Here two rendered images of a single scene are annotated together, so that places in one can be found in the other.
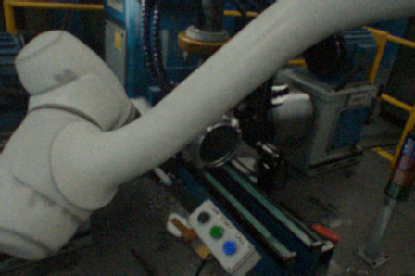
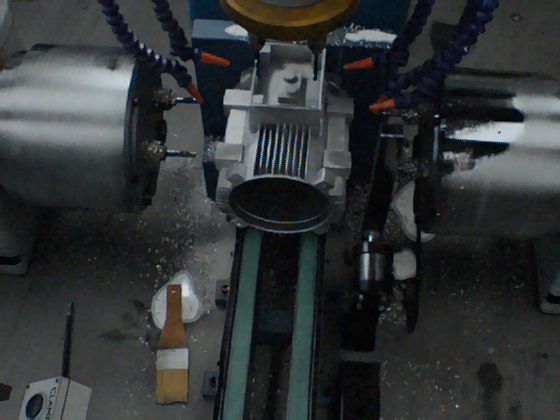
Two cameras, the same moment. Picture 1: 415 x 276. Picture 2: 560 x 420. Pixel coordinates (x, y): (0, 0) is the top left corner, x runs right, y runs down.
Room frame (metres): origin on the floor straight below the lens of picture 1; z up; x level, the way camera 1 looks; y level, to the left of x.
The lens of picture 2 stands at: (0.63, -0.41, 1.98)
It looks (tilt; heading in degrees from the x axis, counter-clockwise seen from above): 58 degrees down; 40
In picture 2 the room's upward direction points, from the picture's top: straight up
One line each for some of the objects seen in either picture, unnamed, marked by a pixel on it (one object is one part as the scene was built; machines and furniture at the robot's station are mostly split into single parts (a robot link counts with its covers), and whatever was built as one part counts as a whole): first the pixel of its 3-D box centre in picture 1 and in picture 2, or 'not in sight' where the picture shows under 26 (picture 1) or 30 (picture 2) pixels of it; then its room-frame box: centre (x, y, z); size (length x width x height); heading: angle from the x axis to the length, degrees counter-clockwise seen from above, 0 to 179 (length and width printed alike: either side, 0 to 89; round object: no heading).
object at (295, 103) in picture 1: (277, 113); (507, 155); (1.36, -0.25, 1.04); 0.41 x 0.25 x 0.25; 125
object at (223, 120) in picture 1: (203, 132); (285, 151); (1.17, 0.03, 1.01); 0.20 x 0.19 x 0.19; 35
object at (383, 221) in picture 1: (393, 200); not in sight; (0.90, -0.53, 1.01); 0.08 x 0.08 x 0.42; 35
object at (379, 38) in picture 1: (344, 80); not in sight; (1.51, -0.51, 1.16); 0.33 x 0.26 x 0.42; 125
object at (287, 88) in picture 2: not in sight; (288, 91); (1.20, 0.05, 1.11); 0.12 x 0.11 x 0.07; 35
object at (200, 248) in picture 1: (192, 237); (173, 342); (0.87, 0.02, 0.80); 0.21 x 0.05 x 0.01; 43
